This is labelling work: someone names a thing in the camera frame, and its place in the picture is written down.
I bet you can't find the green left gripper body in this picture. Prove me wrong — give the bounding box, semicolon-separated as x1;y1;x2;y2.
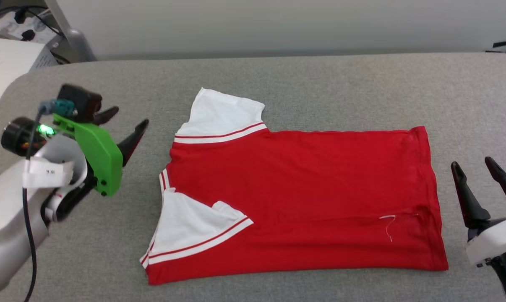
1;112;123;197

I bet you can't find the red and white t-shirt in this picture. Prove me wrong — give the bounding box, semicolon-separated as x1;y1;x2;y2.
140;87;449;286

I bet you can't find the grey partition post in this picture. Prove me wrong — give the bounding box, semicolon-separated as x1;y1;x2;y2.
45;0;97;62

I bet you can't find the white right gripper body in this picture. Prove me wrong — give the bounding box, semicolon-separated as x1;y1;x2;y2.
466;214;506;267

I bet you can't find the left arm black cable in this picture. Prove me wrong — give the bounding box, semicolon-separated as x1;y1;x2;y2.
22;99;76;302

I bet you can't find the white paper cable tag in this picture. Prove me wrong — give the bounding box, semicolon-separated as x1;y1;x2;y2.
22;159;74;189

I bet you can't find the white appliance box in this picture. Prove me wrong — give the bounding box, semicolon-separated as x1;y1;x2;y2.
0;37;60;122

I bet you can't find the grey fabric table cover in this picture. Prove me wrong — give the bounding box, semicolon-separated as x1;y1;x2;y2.
0;51;506;302

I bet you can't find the white power strip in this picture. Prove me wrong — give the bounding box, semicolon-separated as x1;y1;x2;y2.
0;9;58;44

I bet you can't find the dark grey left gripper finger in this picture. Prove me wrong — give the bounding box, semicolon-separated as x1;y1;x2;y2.
118;119;149;167
94;106;120;125

